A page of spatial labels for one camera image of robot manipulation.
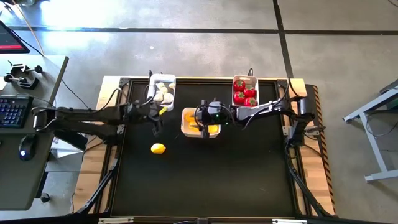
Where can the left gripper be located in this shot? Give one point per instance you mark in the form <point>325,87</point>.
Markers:
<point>150,113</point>

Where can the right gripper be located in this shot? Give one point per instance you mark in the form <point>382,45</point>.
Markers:
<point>217,120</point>

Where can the orange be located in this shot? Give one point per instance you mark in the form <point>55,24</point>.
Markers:
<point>188,117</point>

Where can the white garlic bulb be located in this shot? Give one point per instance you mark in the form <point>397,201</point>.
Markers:
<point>171,85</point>
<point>158,97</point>
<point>160,84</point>
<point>168,98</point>
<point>163,90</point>

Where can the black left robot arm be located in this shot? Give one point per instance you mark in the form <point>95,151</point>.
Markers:
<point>87,116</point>

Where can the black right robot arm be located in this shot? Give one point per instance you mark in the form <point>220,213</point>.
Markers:
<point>264,109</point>

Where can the cream plastic basket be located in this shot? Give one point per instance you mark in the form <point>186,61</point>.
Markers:
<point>199,135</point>

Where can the small yellow tag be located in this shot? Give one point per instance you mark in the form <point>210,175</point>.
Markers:
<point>163,111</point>

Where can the frosted clear plastic basket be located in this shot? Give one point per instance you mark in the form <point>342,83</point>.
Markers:
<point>150,88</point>

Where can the white plastic basket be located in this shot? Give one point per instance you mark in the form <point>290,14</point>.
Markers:
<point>245,77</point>

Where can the white paper sheet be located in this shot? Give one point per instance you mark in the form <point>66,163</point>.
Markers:
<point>62,149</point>

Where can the yellow black hazard tape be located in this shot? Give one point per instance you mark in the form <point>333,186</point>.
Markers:
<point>325,161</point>

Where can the black computer mouse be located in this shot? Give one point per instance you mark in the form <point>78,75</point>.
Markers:
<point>28,146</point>

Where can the black round knob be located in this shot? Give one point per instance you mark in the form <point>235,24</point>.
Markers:
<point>45,197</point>

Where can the black table clamp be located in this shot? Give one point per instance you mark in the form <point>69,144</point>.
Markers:
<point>18,69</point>
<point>26,82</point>

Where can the black backlit keyboard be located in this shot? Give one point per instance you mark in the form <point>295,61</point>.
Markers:
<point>14,112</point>

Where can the grey desk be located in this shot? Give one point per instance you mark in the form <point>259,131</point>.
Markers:
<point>18,180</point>

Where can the dark monitor red bar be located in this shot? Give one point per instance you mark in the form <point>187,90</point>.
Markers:
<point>11,39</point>

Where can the grey metal stand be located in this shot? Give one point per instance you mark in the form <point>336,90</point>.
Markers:
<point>377,149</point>

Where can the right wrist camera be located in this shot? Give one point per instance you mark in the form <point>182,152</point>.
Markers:
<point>214,109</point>

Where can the black metal frame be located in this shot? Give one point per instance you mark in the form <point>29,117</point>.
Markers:
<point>123,81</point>

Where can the silver metal bracket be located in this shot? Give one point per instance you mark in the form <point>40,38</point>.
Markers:
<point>115,220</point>
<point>289,221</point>

